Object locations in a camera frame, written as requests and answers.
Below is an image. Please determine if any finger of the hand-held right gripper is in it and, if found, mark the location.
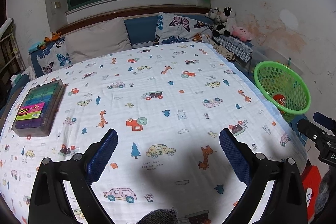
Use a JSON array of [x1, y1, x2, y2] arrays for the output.
[[313, 112, 336, 134], [297, 119, 329, 148]]

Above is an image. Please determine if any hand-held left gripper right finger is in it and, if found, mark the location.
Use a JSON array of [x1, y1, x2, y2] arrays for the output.
[[219, 128, 307, 224]]

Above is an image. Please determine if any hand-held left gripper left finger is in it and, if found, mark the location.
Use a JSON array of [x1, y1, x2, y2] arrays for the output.
[[30, 128, 118, 224]]

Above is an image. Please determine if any red printed tub clear lid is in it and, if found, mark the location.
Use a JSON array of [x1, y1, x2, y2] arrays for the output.
[[272, 94, 288, 107]]

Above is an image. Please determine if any green plastic basket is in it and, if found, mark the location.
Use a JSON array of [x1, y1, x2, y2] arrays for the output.
[[253, 61, 311, 122]]

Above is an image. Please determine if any person's right forearm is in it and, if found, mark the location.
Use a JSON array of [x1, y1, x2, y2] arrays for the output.
[[314, 169, 336, 216]]

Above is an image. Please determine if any red box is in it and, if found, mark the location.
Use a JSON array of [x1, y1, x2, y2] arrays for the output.
[[301, 165, 322, 218]]

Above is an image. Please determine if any grey knitted cloth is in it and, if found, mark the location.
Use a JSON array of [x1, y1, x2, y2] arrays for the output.
[[138, 208, 179, 224]]

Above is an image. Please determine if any box of coloured clay sticks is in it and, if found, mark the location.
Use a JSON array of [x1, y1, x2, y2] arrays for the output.
[[11, 80, 66, 137]]

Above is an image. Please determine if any clear storage box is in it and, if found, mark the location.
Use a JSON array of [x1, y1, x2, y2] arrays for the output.
[[252, 47, 286, 69]]

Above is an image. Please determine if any cartoon printed white blanket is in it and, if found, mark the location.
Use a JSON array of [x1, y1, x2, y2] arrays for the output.
[[0, 42, 307, 224]]

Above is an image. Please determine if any black white patterned folded blanket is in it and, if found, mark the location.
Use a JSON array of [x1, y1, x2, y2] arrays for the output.
[[211, 35, 254, 65]]

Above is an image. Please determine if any small butterfly print pillow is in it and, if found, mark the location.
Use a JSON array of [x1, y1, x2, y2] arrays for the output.
[[37, 36, 72, 75]]

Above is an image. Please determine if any beige pillow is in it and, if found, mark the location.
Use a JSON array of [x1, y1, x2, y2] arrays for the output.
[[64, 17, 132, 63]]

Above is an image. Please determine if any pink plush toy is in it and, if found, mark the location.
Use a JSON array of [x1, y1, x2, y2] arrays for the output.
[[231, 26, 252, 42]]

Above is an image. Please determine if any green blue soft toy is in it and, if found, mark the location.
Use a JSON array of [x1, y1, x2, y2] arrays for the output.
[[28, 42, 46, 54]]

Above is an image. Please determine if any orange plush toy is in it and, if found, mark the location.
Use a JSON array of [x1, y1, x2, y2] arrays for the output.
[[44, 32, 62, 43]]

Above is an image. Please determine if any blue cushion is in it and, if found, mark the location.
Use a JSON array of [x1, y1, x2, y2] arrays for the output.
[[124, 15, 159, 47]]

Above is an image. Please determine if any black white plush cow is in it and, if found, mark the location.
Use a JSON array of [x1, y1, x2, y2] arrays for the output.
[[206, 7, 235, 37]]

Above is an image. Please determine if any large butterfly print pillow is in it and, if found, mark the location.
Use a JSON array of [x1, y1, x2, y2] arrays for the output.
[[154, 12, 213, 45]]

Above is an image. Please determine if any white metal rack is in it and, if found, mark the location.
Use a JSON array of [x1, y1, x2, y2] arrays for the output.
[[0, 18, 21, 77]]

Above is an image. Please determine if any brown wooden ledge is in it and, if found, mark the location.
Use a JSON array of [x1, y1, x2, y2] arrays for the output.
[[54, 5, 210, 35]]

